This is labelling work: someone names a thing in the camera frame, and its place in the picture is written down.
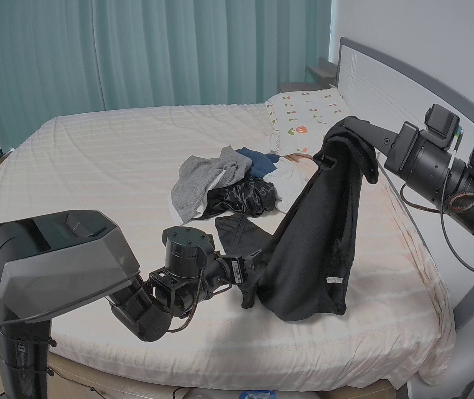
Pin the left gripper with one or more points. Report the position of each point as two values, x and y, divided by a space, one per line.
230 272

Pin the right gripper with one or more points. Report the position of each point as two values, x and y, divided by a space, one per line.
415 164

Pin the black T-shirt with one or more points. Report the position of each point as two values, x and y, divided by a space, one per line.
324 231

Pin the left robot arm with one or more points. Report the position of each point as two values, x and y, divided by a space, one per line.
66 256

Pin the pile of clothes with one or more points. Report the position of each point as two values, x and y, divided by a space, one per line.
203 177

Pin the bed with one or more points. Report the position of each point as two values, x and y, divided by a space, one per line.
116 160

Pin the white printed pillow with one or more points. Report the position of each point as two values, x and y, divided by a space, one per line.
303 110

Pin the grey bedside table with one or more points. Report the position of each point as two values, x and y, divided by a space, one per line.
322 69

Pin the blue-green curtain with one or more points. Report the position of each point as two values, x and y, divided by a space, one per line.
212 35
37 48

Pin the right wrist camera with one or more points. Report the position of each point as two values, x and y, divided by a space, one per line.
440 121

